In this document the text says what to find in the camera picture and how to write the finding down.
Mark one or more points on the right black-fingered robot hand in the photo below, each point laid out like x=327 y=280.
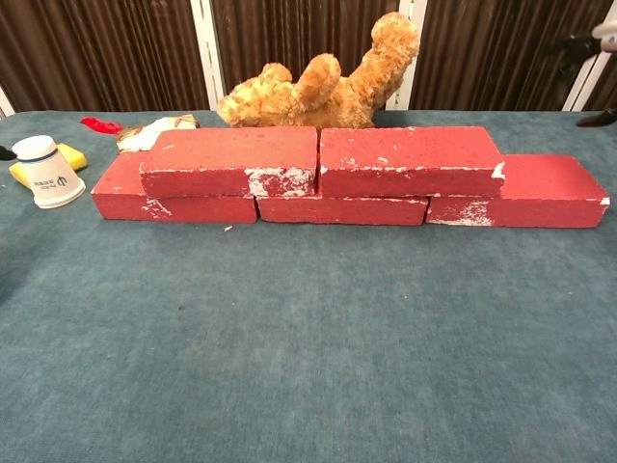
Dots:
x=578 y=46

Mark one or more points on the left black-fingered robot hand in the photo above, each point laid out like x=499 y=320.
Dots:
x=6 y=154

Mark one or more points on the white plastic bottle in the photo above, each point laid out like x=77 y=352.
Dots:
x=48 y=173

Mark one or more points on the dark brown ribbed panel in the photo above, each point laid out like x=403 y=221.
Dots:
x=608 y=96
x=506 y=48
x=289 y=34
x=96 y=48

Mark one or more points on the yellow sponge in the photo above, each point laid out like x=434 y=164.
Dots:
x=74 y=154

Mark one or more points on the red tassel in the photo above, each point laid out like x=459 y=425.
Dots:
x=101 y=126

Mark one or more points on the gold patterned gift box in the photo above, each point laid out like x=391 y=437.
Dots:
x=144 y=137

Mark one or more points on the brown teddy bear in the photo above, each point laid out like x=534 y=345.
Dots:
x=337 y=91

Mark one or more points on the white partition post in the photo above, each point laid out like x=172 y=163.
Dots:
x=585 y=87
x=205 y=38
x=5 y=103
x=413 y=6

